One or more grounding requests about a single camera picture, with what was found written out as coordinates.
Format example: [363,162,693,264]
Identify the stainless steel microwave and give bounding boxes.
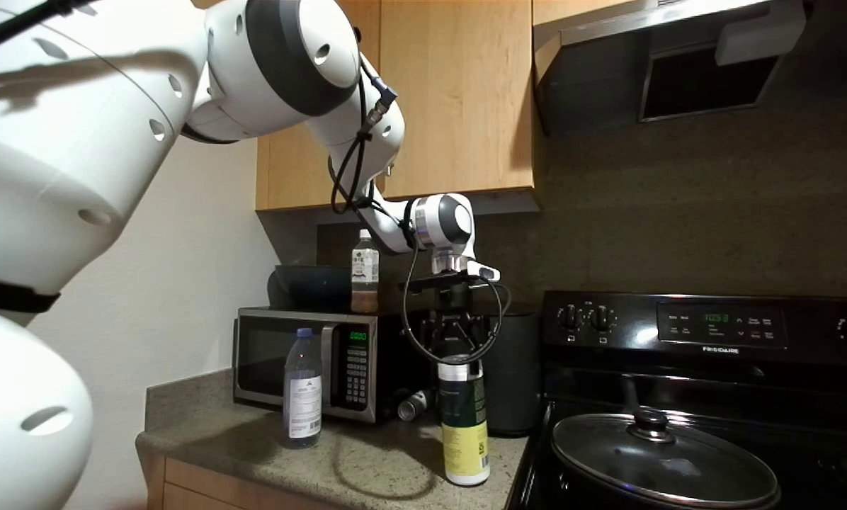
[232,310,402,423]

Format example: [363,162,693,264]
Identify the tea bottle white cap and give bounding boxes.
[351,229,378,314]

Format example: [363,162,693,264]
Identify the black electric stove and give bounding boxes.
[506,293,847,510]

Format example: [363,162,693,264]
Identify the clear water bottle blue cap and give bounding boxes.
[282,327,322,444]

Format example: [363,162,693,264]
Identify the black air fryer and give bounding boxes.
[483,313,540,436]

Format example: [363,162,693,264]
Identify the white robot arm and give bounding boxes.
[0,0,501,510]

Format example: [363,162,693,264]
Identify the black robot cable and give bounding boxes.
[0,0,516,365]

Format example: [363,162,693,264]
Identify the yellow green container white lid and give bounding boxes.
[435,362,490,487]

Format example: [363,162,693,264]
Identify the steel range hood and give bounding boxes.
[531,0,807,137]

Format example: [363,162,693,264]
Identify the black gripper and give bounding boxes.
[409,274,504,351]

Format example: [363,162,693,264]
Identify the black pan with glass lid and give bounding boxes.
[548,407,780,510]

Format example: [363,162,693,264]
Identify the wooden upper cabinet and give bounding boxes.
[252,0,630,220]

